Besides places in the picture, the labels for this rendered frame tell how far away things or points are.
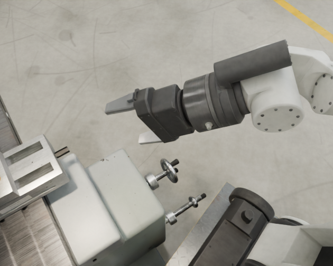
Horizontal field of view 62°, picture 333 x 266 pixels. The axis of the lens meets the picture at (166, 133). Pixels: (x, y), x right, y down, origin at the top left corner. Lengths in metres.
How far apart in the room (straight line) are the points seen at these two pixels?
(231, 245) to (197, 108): 0.82
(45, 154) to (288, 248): 0.65
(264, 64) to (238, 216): 0.86
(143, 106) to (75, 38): 2.33
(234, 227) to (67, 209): 0.63
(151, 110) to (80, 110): 1.77
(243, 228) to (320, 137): 1.25
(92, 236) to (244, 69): 0.68
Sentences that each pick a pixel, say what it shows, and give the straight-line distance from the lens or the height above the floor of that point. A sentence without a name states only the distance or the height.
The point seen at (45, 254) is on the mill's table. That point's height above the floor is 0.92.
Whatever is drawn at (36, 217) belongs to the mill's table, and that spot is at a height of 0.94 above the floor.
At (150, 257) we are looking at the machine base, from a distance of 1.52.
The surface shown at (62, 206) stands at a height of 0.86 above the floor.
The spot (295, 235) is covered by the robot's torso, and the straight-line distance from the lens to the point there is 0.67.
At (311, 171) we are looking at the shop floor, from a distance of 2.08.
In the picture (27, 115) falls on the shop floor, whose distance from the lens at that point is 2.31.
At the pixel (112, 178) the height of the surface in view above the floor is 0.74.
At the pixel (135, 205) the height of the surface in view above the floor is 0.74.
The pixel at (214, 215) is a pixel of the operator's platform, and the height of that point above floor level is 0.40.
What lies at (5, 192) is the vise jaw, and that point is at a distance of 0.81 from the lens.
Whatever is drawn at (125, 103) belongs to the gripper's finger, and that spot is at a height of 1.35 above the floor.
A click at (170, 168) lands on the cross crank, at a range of 1.11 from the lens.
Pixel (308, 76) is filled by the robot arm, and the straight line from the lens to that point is 0.48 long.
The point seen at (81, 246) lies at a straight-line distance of 0.90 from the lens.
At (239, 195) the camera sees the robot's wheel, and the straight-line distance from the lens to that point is 1.23.
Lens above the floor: 1.71
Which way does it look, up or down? 60 degrees down
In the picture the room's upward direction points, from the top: straight up
